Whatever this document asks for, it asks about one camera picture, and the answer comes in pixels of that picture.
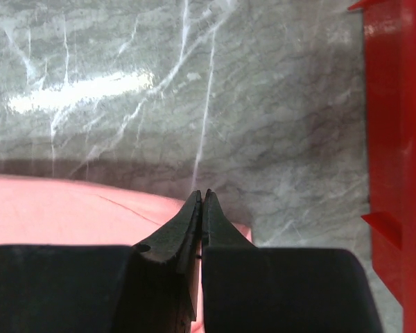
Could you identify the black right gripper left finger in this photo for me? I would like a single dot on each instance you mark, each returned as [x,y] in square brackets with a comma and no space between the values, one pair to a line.
[151,286]

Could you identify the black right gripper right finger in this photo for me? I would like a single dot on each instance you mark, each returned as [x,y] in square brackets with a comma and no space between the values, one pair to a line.
[251,289]

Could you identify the salmon pink t shirt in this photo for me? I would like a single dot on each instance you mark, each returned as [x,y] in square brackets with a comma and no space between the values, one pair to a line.
[51,212]

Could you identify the red plastic bin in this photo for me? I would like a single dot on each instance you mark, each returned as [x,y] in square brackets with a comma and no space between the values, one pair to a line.
[390,69]

